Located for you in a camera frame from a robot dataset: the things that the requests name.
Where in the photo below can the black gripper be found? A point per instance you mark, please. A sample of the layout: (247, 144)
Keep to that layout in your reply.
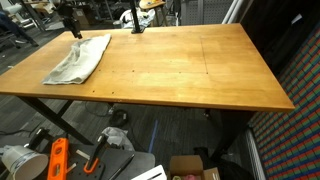
(68, 12)

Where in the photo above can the white woven towel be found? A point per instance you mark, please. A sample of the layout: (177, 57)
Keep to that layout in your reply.
(80, 60)

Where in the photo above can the brown cardboard box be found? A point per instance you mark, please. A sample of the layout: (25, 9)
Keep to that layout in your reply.
(81, 18)

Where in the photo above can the white cloth pile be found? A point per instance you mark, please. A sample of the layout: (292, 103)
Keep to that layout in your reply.
(143, 18)

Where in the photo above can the round wooden side table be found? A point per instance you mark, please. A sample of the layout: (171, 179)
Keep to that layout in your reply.
(153, 4)

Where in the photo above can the black table leg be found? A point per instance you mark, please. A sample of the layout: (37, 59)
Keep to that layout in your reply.
(230, 133)
(50, 115)

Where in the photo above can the white plastic bag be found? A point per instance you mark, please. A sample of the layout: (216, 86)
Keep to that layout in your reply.
(118, 136)

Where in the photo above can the grey pegboard panel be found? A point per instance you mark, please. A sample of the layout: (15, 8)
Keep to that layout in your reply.
(206, 11)

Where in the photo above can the orange spirit level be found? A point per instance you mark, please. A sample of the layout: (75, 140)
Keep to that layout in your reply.
(57, 160)

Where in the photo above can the white plastic bucket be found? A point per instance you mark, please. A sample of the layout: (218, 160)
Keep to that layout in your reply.
(23, 163)

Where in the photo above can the black pen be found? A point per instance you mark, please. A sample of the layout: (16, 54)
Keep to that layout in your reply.
(121, 166)

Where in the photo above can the dark grey work board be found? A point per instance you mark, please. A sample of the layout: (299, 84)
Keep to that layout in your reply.
(140, 161)

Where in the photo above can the white pole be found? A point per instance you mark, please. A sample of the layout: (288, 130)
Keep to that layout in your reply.
(230, 11)
(239, 10)

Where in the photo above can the white paper sheet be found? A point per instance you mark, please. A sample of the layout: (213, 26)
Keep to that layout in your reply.
(150, 173)

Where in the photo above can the small open cardboard box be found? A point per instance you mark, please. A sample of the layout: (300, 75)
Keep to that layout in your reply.
(186, 165)

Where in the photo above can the black hanging cloth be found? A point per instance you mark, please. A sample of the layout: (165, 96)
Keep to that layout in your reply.
(273, 33)

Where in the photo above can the black floor bag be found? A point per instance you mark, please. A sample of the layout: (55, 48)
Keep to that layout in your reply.
(233, 170)

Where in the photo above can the aluminium rail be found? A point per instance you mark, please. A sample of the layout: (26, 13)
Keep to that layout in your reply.
(255, 156)

